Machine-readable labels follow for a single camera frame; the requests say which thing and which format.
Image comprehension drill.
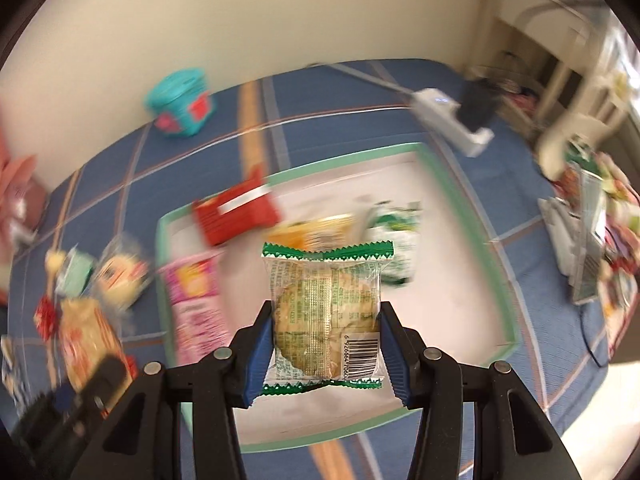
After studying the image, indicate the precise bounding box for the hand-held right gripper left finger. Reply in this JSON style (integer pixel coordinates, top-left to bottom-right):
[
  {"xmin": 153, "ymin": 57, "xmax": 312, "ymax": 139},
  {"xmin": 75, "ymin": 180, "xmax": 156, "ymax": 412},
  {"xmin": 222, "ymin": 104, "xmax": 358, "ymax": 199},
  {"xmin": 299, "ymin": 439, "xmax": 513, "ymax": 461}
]
[{"xmin": 70, "ymin": 300, "xmax": 275, "ymax": 480}]

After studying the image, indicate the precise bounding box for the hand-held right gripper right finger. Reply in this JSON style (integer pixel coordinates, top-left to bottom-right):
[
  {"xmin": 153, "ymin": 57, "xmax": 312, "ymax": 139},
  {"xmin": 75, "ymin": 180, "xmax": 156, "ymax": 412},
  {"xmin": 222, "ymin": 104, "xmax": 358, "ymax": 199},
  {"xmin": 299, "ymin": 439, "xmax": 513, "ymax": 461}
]
[{"xmin": 378, "ymin": 301, "xmax": 573, "ymax": 480}]

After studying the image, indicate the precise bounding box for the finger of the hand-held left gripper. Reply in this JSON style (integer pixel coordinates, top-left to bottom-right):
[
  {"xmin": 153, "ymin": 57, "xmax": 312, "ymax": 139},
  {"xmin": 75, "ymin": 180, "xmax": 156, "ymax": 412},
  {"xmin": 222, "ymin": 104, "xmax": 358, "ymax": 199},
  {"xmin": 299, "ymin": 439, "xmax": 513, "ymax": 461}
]
[{"xmin": 80, "ymin": 355, "xmax": 130, "ymax": 411}]

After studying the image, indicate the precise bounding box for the pink snack packet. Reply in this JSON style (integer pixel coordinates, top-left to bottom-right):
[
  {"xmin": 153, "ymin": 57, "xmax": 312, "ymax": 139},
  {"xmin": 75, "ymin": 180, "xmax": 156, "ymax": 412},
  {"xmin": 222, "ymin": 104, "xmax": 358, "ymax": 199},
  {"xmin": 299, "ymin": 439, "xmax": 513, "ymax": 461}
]
[{"xmin": 162, "ymin": 252, "xmax": 236, "ymax": 366}]

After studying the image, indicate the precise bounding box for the green-trimmed cookie packet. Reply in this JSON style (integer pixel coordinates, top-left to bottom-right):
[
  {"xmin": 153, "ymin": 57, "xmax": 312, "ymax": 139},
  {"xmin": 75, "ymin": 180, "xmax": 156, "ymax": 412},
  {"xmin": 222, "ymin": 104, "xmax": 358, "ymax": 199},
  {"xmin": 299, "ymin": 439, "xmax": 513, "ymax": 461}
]
[{"xmin": 260, "ymin": 240, "xmax": 396, "ymax": 395}]

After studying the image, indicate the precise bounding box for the mint green tray box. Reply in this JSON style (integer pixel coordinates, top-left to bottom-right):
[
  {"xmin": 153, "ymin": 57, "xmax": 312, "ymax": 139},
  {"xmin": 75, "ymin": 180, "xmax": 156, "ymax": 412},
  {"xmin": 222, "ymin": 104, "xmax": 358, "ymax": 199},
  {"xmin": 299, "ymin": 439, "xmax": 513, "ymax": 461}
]
[{"xmin": 155, "ymin": 142, "xmax": 523, "ymax": 453}]

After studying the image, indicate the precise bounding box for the white green leaf packet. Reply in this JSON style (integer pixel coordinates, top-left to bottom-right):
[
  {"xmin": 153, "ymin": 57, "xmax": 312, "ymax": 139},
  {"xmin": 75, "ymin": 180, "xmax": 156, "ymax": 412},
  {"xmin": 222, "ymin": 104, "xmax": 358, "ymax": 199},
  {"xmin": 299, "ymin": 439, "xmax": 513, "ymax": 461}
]
[{"xmin": 367, "ymin": 200, "xmax": 423, "ymax": 286}]

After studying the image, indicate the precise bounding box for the amber clear snack packet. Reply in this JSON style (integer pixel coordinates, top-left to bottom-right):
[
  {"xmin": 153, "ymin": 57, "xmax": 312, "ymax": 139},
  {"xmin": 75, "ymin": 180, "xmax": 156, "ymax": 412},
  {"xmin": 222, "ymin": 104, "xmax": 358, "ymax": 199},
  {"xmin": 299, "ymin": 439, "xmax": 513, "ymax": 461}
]
[{"xmin": 267, "ymin": 212, "xmax": 368, "ymax": 251}]

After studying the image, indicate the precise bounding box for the red bar packet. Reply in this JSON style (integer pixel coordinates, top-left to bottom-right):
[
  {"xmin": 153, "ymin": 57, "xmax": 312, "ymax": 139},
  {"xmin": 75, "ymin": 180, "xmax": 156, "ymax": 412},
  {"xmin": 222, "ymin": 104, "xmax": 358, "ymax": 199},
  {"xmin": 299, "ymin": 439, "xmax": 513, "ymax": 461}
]
[{"xmin": 192, "ymin": 166, "xmax": 282, "ymax": 247}]

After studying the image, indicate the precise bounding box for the orange bread packet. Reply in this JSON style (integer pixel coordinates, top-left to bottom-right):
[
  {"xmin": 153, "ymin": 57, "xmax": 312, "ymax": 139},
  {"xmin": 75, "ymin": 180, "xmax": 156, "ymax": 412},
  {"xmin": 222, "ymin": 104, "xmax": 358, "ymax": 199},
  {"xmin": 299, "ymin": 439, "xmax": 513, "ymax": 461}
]
[{"xmin": 57, "ymin": 297, "xmax": 136, "ymax": 393}]

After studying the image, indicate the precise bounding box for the clear white bun packet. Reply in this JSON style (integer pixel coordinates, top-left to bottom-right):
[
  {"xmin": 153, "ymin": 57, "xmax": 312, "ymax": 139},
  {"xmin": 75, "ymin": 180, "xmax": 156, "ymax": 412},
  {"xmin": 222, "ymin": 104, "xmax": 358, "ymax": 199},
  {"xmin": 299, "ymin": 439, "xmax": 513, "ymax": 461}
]
[{"xmin": 92, "ymin": 235, "xmax": 153, "ymax": 311}]

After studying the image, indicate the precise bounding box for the green silver snack packet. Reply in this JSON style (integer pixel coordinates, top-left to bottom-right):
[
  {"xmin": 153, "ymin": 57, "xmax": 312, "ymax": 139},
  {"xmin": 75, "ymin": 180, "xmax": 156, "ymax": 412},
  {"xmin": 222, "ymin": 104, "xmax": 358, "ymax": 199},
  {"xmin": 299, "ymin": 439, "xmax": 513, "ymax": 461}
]
[{"xmin": 57, "ymin": 250, "xmax": 98, "ymax": 297}]

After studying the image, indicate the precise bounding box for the pink flower bouquet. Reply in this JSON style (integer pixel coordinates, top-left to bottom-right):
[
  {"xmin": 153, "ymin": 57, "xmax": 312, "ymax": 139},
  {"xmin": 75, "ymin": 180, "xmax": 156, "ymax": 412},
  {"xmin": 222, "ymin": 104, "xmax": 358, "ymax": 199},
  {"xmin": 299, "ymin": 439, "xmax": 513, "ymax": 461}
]
[{"xmin": 0, "ymin": 152, "xmax": 38, "ymax": 241}]

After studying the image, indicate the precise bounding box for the colourful clutter pile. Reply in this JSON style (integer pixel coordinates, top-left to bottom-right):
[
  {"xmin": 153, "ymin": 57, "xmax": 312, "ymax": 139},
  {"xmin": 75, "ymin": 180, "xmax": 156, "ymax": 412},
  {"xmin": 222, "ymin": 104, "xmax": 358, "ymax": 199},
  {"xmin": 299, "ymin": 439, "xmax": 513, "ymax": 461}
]
[{"xmin": 537, "ymin": 140, "xmax": 640, "ymax": 306}]

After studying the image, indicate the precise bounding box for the blue plaid bed sheet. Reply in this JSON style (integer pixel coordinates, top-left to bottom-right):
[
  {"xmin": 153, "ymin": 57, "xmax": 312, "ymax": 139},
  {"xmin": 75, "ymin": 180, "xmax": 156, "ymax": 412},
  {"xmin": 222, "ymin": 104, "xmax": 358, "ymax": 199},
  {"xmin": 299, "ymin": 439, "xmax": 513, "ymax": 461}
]
[{"xmin": 0, "ymin": 57, "xmax": 613, "ymax": 480}]

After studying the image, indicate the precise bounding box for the white power strip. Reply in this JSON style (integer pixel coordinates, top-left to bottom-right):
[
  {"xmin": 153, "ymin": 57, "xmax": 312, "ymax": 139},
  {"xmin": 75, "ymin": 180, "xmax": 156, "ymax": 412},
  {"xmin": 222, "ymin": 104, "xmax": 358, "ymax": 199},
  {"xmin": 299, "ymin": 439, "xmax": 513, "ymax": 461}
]
[{"xmin": 411, "ymin": 87, "xmax": 493, "ymax": 157}]

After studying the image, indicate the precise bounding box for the black plug adapter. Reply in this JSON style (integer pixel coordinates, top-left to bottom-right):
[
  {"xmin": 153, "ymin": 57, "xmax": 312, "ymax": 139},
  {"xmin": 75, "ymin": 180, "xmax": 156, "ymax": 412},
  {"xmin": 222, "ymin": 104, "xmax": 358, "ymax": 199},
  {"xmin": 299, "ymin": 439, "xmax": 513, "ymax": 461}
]
[{"xmin": 459, "ymin": 78, "xmax": 501, "ymax": 133}]

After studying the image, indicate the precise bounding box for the teal toy house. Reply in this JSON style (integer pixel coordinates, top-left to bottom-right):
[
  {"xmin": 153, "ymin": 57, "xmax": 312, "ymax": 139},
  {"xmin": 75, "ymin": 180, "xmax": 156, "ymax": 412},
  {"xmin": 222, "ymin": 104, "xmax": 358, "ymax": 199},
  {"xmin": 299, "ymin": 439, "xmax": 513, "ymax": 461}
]
[{"xmin": 144, "ymin": 68, "xmax": 216, "ymax": 139}]

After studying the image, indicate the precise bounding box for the white desk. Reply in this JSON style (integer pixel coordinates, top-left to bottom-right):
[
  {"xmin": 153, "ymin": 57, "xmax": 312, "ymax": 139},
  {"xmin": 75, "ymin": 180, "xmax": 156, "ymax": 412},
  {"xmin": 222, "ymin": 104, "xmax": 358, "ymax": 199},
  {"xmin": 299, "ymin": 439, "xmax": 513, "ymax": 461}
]
[{"xmin": 470, "ymin": 0, "xmax": 640, "ymax": 181}]

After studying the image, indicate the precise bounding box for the black cable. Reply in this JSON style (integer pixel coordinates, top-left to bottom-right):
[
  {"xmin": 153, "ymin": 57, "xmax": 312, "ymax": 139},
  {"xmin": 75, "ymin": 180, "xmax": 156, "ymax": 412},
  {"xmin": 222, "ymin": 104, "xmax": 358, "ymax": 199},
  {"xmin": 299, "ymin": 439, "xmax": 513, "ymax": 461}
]
[{"xmin": 582, "ymin": 305, "xmax": 611, "ymax": 366}]

